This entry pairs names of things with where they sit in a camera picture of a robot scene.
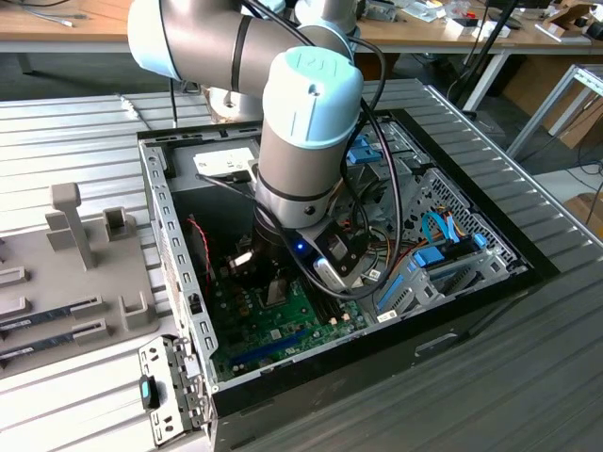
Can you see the black RAM slot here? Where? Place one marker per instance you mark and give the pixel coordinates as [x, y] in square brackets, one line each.
[322, 308]
[333, 305]

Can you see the green motherboard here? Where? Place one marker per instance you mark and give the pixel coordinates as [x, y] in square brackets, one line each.
[282, 329]

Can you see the grey power supply unit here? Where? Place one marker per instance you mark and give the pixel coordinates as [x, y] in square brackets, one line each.
[212, 207]

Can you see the black case fan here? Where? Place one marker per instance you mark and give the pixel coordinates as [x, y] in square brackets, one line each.
[195, 256]

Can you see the blue expansion slot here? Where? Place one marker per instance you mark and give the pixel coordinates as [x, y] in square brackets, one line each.
[268, 349]

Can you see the large blue disk carrier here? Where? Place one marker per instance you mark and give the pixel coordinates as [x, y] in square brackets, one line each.
[360, 153]

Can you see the black open PC case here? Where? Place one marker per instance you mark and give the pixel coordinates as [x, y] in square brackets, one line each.
[330, 400]

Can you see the metal disk bay cage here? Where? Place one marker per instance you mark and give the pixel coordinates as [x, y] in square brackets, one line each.
[407, 141]

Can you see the black latch with blue tab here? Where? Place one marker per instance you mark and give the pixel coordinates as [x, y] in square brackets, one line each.
[150, 393]

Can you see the perforated metal drive cage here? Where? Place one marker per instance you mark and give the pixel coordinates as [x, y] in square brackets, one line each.
[485, 226]

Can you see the grey parts rack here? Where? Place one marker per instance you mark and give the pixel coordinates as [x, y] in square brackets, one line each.
[56, 282]

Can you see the RAM stick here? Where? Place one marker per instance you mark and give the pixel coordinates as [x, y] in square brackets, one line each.
[47, 342]
[47, 313]

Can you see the black tripod pole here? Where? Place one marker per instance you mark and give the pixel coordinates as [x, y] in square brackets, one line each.
[479, 70]

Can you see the small white box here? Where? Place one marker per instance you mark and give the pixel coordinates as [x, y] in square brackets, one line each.
[464, 28]

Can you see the small brown cardboard box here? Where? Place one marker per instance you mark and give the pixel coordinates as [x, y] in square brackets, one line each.
[584, 207]

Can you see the large brown cardboard box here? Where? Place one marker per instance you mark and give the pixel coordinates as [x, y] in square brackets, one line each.
[532, 75]

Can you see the small open cardboard box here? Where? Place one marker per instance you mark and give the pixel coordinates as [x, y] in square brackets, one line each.
[565, 19]

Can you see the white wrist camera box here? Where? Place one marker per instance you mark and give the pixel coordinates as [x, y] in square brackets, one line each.
[330, 273]

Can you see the black camera bracket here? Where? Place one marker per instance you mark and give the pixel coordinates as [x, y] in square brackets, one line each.
[348, 263]

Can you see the blue plastic rail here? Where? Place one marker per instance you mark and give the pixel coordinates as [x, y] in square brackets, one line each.
[391, 292]

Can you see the hinged metal card bracket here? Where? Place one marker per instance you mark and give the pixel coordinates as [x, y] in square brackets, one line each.
[160, 424]

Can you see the aluminium profile frame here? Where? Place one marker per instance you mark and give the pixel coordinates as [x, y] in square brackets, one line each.
[545, 108]

